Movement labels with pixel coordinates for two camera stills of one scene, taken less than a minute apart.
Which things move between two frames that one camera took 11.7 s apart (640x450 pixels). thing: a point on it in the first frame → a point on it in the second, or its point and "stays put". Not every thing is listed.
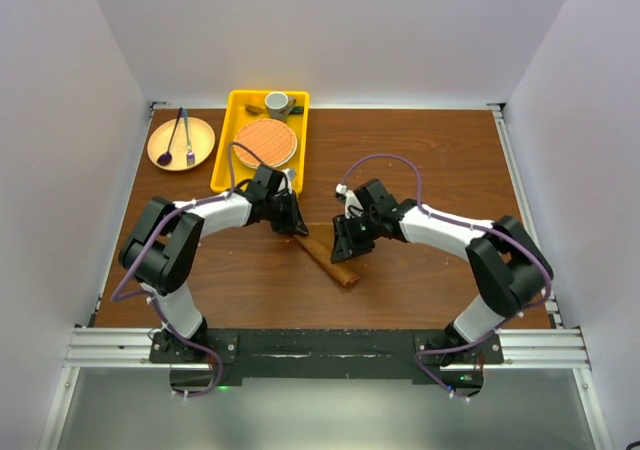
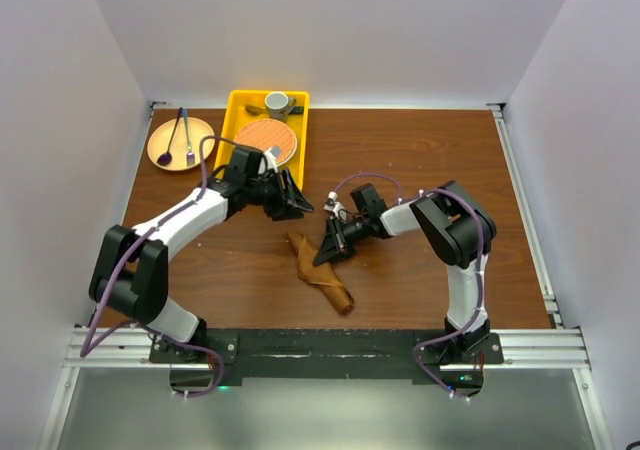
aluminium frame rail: (554, 347) stays put
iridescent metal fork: (190, 155) stays put
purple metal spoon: (166, 158) stays put
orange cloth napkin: (319, 242) → (321, 275)
